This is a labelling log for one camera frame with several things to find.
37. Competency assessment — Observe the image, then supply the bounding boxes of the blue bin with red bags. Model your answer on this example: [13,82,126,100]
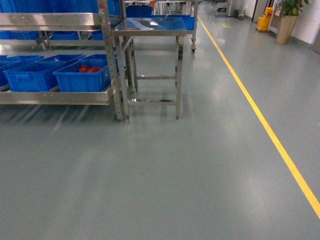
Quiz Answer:
[53,59,111,92]

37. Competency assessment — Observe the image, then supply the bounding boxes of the steel shelf rack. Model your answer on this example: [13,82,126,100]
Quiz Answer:
[0,0,130,120]

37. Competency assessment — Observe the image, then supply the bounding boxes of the empty blue bin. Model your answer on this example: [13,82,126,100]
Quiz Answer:
[4,54,85,92]

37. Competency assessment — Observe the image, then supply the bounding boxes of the steel side table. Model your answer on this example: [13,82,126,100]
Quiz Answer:
[111,17,187,120]

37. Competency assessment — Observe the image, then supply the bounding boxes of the red bubble wrap bags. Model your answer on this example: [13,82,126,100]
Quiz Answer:
[78,65,102,73]

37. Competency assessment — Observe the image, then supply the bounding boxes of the yellow mop bucket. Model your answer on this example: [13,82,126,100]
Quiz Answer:
[256,7,273,32]

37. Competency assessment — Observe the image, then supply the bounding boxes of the beige planter with plant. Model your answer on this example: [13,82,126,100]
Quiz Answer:
[275,0,310,45]

